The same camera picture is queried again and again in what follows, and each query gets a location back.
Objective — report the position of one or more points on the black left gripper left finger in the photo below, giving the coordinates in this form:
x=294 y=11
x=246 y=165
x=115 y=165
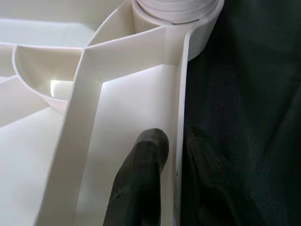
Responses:
x=138 y=176

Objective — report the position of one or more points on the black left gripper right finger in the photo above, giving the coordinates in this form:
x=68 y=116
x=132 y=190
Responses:
x=207 y=188

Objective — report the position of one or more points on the white plastic table top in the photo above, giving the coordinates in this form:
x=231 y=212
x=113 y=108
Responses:
x=35 y=164

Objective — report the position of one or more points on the white plastic table leg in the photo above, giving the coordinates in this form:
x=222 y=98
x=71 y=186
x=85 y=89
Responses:
x=176 y=10

